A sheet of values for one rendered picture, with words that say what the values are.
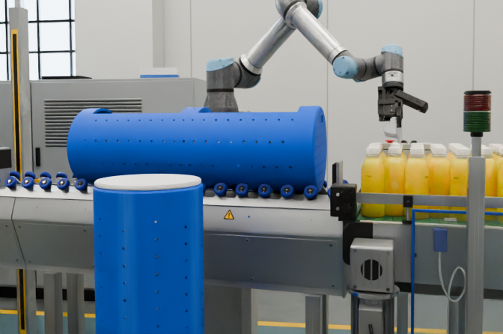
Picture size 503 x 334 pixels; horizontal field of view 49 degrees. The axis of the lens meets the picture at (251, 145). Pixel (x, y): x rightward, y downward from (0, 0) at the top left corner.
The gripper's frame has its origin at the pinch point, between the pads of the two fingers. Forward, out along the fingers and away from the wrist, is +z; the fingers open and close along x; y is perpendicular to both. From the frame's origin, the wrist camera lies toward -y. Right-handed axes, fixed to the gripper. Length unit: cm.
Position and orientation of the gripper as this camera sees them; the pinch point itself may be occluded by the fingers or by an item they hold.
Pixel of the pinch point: (400, 141)
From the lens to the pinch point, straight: 189.1
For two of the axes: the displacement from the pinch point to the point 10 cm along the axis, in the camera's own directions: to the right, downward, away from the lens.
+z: -0.6, 9.4, -3.3
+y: -9.6, 0.3, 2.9
